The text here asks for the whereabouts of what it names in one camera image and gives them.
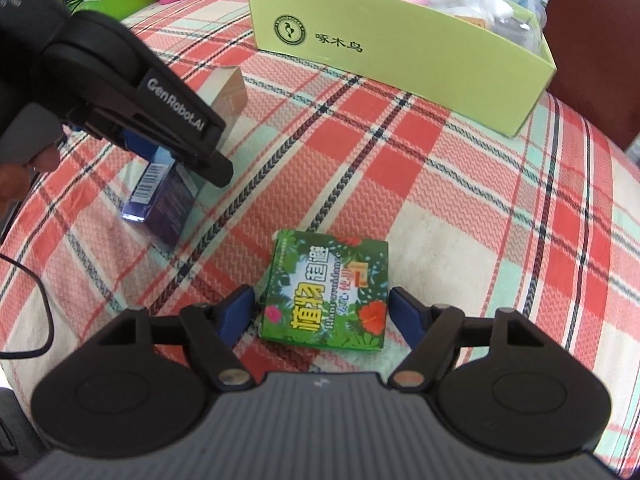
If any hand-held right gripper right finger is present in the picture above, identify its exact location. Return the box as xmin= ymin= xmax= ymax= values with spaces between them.
xmin=387 ymin=286 xmax=548 ymax=393

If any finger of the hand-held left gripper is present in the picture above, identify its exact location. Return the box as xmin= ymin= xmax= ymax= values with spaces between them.
xmin=85 ymin=107 xmax=234 ymax=187

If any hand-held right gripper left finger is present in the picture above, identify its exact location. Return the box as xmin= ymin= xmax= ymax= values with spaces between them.
xmin=97 ymin=284 xmax=256 ymax=393

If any dark blue purple carton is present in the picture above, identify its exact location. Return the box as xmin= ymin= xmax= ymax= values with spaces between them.
xmin=121 ymin=147 xmax=206 ymax=248

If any green plant print box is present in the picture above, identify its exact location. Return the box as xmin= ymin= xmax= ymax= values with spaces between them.
xmin=259 ymin=229 xmax=390 ymax=353

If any light green cardboard box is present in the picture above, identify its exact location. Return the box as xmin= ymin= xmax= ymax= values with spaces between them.
xmin=245 ymin=0 xmax=558 ymax=137

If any clear plastic cup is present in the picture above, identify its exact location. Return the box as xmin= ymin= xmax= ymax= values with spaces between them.
xmin=480 ymin=0 xmax=548 ymax=56

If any person's left hand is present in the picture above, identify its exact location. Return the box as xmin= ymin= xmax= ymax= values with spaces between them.
xmin=0 ymin=146 xmax=60 ymax=203

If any plaid tablecloth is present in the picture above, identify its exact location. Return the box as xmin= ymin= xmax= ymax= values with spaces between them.
xmin=0 ymin=0 xmax=640 ymax=480

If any brown chair back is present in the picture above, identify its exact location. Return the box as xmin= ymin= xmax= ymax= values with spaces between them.
xmin=542 ymin=0 xmax=640 ymax=151

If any black cable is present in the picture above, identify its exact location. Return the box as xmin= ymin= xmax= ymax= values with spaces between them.
xmin=0 ymin=252 xmax=57 ymax=361

